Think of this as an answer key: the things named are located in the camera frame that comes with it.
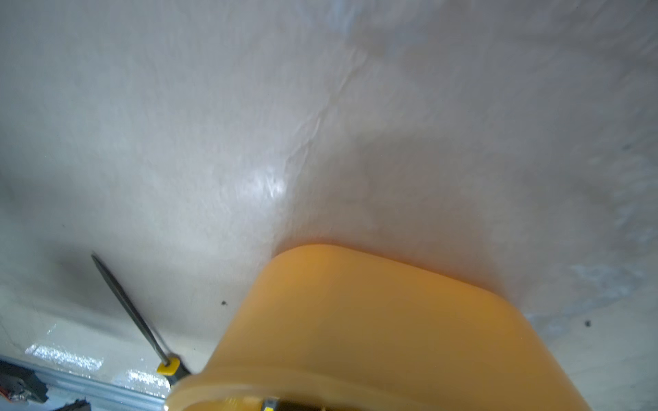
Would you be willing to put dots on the yellow plastic storage tray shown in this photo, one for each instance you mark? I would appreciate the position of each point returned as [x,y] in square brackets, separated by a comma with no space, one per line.
[332,328]

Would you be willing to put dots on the aluminium front rail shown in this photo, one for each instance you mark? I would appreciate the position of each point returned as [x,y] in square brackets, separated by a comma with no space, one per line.
[106,396]

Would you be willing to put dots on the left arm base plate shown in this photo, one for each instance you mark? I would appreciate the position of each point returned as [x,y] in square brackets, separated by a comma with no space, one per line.
[21,385]

